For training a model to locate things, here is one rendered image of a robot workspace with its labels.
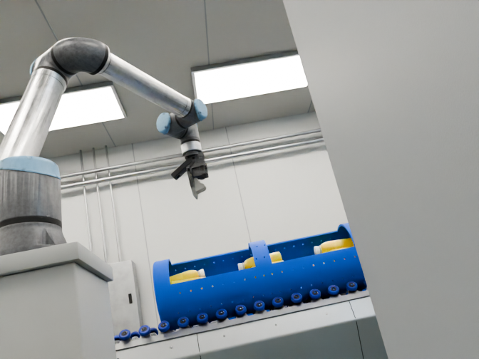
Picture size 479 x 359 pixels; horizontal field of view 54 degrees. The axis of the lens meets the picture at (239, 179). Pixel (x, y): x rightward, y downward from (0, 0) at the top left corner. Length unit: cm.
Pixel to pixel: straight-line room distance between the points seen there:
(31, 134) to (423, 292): 134
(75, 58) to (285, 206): 414
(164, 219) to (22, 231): 435
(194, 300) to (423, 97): 166
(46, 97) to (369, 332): 142
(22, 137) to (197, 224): 406
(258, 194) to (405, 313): 518
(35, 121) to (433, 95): 140
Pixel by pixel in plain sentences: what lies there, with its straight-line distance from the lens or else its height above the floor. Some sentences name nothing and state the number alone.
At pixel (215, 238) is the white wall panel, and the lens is 540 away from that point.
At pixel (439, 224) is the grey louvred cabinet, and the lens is 31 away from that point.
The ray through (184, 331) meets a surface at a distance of 191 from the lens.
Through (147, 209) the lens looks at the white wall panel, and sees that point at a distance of 556.
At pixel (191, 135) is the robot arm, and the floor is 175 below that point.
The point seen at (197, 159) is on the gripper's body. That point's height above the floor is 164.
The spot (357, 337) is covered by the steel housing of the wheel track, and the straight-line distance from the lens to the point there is 195.
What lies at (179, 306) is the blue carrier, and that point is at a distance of 191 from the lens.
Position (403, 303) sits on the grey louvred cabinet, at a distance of 40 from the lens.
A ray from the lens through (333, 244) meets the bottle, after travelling 206.
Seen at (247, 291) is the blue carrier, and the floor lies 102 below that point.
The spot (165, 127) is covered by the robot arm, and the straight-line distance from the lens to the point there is 207.
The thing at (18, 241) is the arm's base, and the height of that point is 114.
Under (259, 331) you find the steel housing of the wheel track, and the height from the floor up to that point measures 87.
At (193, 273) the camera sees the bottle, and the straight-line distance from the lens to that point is 201.
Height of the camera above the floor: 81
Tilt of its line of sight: 20 degrees up
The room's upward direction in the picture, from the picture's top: 12 degrees counter-clockwise
